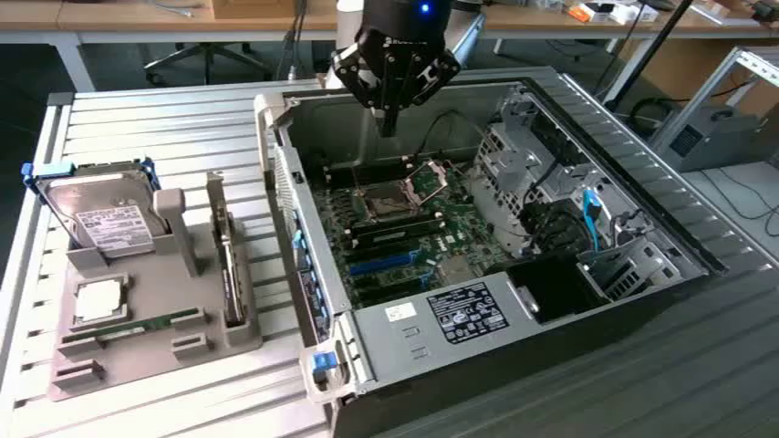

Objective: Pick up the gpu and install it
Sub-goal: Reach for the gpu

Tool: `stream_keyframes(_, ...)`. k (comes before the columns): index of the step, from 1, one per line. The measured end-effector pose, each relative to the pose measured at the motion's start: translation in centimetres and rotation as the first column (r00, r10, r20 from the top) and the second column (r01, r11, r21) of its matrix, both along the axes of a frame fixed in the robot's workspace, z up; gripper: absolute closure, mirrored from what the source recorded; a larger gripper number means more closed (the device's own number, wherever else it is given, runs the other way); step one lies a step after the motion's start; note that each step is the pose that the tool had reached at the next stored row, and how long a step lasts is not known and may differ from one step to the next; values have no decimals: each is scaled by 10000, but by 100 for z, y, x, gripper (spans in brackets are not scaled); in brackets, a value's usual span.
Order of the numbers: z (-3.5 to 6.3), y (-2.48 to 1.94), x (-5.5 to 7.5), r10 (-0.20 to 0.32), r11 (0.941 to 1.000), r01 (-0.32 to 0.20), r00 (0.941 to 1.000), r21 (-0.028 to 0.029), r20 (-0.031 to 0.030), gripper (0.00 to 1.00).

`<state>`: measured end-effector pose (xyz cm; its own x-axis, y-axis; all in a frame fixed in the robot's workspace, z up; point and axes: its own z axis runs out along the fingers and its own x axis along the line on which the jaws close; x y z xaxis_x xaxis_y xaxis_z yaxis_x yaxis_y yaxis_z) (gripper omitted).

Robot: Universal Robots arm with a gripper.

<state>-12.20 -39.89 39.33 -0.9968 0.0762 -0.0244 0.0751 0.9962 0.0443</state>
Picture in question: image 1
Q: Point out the aluminium frame shelf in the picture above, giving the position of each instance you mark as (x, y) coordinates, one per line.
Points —
(700, 91)

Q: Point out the wooden desk with side panel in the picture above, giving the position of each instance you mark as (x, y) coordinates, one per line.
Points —
(548, 20)

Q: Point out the green motherboard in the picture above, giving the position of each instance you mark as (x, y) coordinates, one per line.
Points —
(469, 228)

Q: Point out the blue case latch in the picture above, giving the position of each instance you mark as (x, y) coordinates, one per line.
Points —
(322, 362)

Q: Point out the wooden desk with white legs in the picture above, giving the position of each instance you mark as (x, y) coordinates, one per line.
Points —
(122, 18)

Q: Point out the grey power supply unit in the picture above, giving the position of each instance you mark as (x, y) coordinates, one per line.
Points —
(390, 347)

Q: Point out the black pole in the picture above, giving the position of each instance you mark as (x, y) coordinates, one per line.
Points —
(653, 50)

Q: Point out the office chair base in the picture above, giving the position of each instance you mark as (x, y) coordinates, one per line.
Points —
(210, 55)

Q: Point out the CPU socket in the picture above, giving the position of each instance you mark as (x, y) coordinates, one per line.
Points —
(386, 205)

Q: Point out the low metal disk bay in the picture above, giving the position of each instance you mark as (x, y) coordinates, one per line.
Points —
(633, 269)

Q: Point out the open black PC case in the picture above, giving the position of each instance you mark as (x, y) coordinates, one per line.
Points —
(609, 356)

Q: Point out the grey computer box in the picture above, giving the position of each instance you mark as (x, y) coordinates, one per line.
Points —
(725, 141)

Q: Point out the hard drive with blue caddy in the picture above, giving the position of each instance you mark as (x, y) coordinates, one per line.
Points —
(32, 178)

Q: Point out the graphics card with metal bracket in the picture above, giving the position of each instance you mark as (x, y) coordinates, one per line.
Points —
(233, 274)

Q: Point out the metal socket cover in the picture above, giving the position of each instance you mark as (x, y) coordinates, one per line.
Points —
(440, 175)

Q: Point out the tall metal disk bay cage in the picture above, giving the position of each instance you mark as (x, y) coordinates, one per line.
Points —
(514, 166)

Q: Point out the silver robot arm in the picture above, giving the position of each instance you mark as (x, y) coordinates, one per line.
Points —
(348, 18)

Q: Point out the silver CPU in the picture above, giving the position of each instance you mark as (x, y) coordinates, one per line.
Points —
(100, 299)

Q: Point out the silver hard disk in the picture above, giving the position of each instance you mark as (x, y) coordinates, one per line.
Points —
(110, 223)

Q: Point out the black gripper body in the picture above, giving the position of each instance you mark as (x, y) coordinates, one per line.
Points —
(405, 27)

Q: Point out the orange white small box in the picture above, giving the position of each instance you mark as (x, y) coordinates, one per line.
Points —
(588, 13)

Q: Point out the silver chipset heatsink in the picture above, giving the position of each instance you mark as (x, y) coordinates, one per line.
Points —
(458, 273)

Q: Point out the black intrusion switch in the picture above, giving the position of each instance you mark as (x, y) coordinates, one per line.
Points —
(297, 176)

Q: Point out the grey parts rack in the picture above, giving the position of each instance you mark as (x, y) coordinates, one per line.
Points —
(153, 292)

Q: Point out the blue expansion slot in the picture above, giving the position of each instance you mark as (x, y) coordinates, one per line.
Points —
(384, 265)

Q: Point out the green RAM stick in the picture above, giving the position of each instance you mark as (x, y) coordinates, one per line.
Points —
(153, 322)

